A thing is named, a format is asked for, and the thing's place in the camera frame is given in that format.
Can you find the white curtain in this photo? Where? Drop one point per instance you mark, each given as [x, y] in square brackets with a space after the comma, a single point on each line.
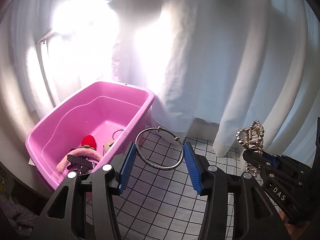
[213, 65]

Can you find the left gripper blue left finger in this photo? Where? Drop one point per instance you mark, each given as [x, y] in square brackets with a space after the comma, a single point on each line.
[126, 168]

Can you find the pink plastic tub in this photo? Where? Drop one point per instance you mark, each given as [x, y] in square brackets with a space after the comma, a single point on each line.
[97, 110]

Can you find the black digital sports watch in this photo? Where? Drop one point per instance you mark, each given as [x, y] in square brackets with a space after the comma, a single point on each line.
[80, 163]

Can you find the pearl hair claw clip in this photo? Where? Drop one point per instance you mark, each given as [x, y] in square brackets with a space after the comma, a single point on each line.
[251, 138]

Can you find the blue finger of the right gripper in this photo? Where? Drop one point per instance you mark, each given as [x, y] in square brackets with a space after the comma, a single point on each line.
[255, 164]
[271, 160]

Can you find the beige fluffy pom keychain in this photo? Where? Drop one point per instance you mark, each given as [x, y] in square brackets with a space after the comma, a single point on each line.
[107, 146]

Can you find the small silver bangle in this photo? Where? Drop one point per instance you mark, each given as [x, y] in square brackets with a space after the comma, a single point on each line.
[159, 148]

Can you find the white grid tablecloth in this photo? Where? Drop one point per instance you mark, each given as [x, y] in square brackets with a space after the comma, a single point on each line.
[163, 204]

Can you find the pink strawberry plush headband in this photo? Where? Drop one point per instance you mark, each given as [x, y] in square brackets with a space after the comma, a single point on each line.
[88, 148]

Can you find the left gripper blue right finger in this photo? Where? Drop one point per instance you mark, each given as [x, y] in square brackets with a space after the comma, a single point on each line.
[194, 167]

